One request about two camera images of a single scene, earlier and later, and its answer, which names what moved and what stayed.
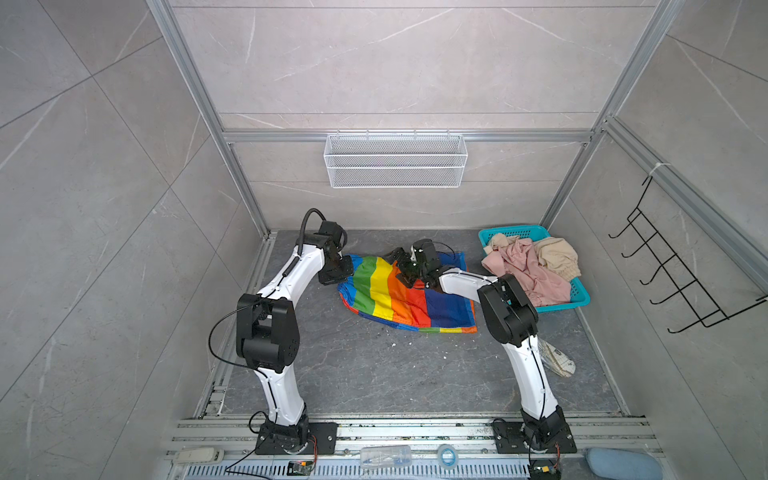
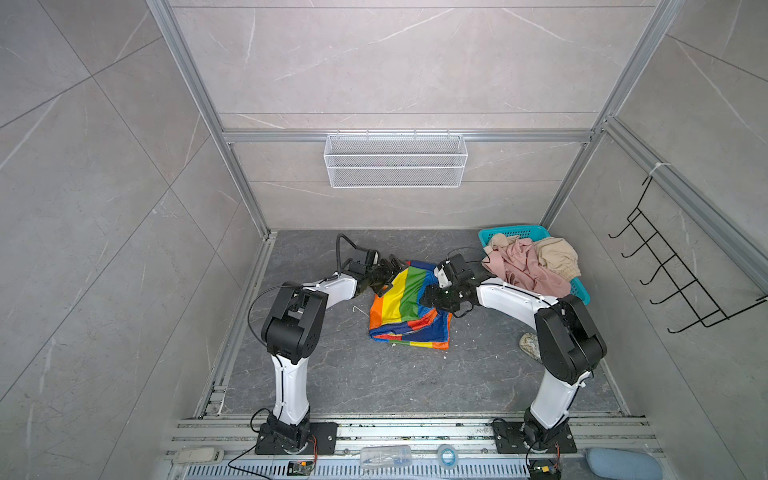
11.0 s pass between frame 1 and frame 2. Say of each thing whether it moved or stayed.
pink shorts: stayed
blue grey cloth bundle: stayed
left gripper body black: moved
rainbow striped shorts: moved
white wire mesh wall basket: stayed
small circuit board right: stayed
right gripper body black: moved
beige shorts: stayed
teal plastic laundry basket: stayed
